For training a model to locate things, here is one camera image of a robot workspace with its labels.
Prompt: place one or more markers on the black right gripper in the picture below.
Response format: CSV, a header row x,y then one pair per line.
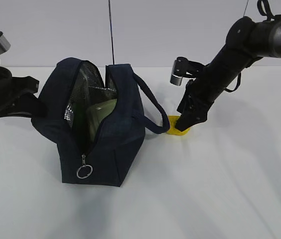
x,y
196,101

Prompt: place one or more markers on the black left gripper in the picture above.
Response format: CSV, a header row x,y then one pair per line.
x,y
25,106

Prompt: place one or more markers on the glass container with green lid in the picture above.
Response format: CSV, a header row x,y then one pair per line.
x,y
96,113

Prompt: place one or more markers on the navy blue fabric lunch bag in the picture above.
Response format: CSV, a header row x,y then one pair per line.
x,y
106,160

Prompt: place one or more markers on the green cucumber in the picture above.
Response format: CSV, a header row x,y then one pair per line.
x,y
79,126

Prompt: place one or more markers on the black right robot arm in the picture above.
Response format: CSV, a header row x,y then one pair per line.
x,y
246,43

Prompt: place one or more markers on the yellow lemon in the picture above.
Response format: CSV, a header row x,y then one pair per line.
x,y
173,130

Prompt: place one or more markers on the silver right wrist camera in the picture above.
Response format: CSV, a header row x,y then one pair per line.
x,y
184,68

